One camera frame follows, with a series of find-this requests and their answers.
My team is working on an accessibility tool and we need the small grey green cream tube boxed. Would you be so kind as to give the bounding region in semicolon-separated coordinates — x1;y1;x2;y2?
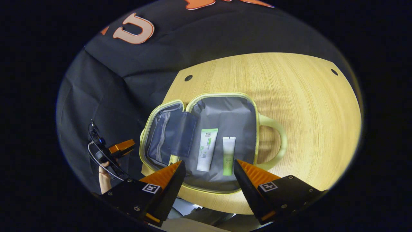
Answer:
222;136;236;176

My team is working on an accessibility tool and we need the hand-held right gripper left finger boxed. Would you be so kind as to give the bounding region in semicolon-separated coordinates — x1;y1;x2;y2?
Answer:
102;160;186;227

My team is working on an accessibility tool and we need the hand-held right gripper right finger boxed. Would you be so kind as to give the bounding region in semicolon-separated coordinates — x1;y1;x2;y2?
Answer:
233;159;328;226

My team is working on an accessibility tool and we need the large white green cream tube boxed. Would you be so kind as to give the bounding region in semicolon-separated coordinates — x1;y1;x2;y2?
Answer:
196;128;219;172

